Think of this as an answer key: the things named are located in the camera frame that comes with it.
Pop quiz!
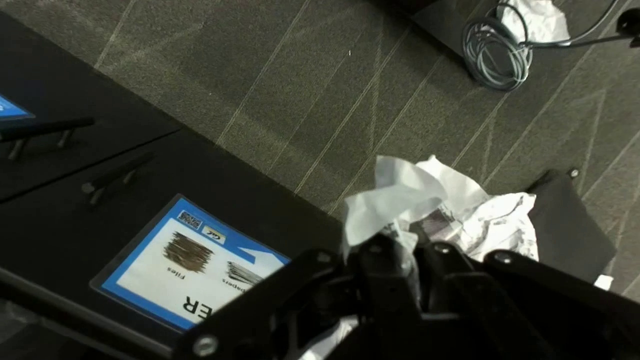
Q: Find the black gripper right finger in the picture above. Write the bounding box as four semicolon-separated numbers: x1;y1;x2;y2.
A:
415;242;640;360

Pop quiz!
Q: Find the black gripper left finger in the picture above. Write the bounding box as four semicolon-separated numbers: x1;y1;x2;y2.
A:
188;242;413;360

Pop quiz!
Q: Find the tissue back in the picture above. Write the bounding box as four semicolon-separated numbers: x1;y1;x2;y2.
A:
344;157;540;260

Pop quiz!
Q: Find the left black bin door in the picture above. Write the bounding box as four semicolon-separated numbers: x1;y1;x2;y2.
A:
0;131;341;360

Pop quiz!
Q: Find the black bin door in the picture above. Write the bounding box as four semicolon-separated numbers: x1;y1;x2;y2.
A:
0;131;341;360
0;13;177;202

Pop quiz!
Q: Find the right black bin door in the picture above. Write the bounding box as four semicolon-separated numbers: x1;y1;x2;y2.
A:
0;13;177;202

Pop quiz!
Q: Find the right mixed paper sign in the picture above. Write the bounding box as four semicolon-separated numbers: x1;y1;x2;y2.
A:
0;96;31;122

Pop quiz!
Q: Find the coiled grey cable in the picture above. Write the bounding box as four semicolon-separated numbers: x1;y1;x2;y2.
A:
460;0;535;93

